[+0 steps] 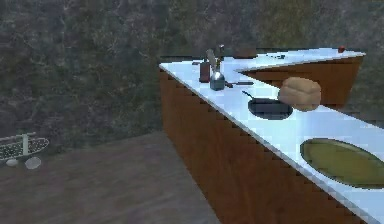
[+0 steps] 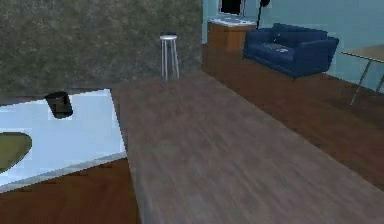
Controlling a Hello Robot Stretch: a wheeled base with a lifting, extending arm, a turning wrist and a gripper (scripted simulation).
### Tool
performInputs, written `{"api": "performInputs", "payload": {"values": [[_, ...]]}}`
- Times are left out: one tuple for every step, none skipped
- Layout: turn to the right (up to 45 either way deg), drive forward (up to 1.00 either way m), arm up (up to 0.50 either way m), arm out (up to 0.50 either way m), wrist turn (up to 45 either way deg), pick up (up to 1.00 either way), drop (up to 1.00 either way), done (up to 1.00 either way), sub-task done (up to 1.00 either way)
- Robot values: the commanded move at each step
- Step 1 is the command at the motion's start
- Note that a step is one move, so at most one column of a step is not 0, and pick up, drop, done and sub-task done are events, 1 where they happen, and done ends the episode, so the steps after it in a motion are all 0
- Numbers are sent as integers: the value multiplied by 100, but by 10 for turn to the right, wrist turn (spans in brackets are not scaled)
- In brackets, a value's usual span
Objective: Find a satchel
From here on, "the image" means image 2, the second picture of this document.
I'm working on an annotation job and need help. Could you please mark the pale items on sofa seat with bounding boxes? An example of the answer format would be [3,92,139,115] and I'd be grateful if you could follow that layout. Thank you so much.
[265,42,290,54]

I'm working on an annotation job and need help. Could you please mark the tan table with metal legs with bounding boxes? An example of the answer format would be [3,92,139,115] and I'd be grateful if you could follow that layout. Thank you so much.
[340,44,384,107]

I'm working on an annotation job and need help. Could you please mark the black television set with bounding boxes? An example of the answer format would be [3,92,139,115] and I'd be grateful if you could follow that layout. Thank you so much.
[218,0,247,16]

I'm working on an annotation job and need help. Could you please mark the white worktop counter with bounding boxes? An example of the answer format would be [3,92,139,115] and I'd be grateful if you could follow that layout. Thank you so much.
[0,88,128,194]

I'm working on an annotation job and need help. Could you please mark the white round stool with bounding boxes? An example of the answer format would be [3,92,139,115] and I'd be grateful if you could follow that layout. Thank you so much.
[159,33,181,82]

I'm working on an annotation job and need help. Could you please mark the small black box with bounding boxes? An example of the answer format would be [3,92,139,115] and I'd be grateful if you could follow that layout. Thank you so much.
[44,91,74,120]

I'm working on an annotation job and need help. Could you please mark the olive green round dish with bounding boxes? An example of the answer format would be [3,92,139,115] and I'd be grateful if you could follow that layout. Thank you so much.
[0,131,33,174]

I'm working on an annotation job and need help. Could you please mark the brown wooden cabinet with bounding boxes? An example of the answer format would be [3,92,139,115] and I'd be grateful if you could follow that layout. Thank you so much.
[207,17,257,53]

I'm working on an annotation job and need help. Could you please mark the dark blue sofa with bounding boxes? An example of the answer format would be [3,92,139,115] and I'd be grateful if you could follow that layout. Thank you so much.
[242,22,340,80]

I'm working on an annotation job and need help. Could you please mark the black floor lamp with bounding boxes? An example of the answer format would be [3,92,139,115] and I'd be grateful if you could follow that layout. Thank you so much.
[255,0,272,30]

